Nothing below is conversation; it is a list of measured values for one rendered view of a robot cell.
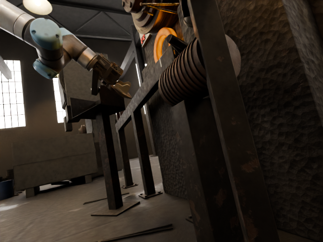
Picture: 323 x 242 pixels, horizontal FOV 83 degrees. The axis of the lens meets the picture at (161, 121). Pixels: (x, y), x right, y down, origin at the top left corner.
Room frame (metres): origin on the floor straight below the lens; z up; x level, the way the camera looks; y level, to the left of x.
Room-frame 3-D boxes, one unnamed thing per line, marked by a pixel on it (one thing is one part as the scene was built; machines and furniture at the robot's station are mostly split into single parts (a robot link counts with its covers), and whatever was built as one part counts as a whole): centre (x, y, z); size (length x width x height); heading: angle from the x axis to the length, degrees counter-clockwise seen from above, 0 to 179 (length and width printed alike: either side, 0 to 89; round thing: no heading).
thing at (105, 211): (1.14, 0.38, 0.36); 0.26 x 0.20 x 0.72; 61
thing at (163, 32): (0.82, -0.08, 0.75); 0.18 x 0.03 x 0.18; 28
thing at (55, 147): (2.98, 1.76, 0.39); 1.03 x 0.83 x 0.79; 120
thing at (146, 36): (1.17, -0.03, 1.15); 0.26 x 0.02 x 0.18; 26
